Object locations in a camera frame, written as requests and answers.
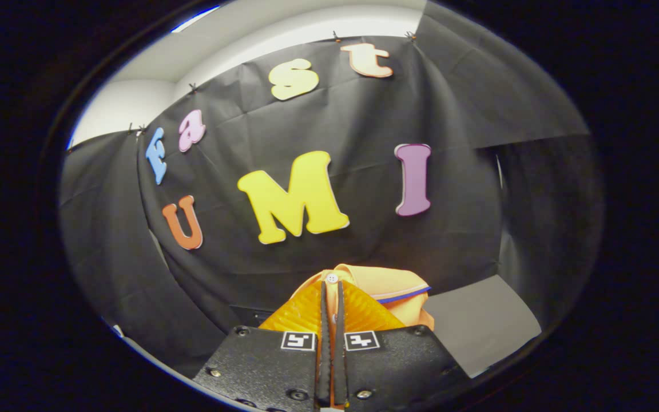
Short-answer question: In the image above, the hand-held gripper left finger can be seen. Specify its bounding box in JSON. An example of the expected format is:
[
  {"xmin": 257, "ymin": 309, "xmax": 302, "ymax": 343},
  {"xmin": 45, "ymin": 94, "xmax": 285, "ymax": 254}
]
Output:
[{"xmin": 192, "ymin": 280, "xmax": 332, "ymax": 411}]

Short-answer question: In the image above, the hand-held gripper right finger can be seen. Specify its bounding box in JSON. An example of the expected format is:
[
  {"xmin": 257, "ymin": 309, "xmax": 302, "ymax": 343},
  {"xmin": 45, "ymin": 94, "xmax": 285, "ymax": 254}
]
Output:
[{"xmin": 332, "ymin": 280, "xmax": 470, "ymax": 411}]

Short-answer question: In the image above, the orange shirt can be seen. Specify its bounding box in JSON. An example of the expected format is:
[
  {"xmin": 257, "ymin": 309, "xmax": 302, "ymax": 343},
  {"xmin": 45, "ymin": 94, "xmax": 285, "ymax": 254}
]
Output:
[{"xmin": 292, "ymin": 263, "xmax": 436, "ymax": 331}]

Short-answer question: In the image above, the grey cabinet with beige door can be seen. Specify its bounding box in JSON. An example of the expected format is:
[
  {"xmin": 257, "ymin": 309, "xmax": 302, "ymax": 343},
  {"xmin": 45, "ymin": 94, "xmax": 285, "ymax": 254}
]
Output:
[{"xmin": 421, "ymin": 275, "xmax": 542, "ymax": 378}]

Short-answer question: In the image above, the dark washing machine lid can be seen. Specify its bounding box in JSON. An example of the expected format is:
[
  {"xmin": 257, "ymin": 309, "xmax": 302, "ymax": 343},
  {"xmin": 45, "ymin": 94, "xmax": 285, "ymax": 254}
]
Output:
[{"xmin": 228, "ymin": 304, "xmax": 277, "ymax": 328}]

